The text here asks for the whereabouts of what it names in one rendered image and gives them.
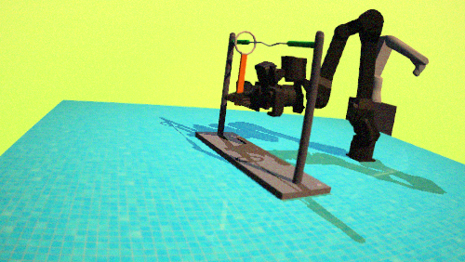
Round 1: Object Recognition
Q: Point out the orange handle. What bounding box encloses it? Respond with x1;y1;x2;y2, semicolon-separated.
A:
234;31;257;93

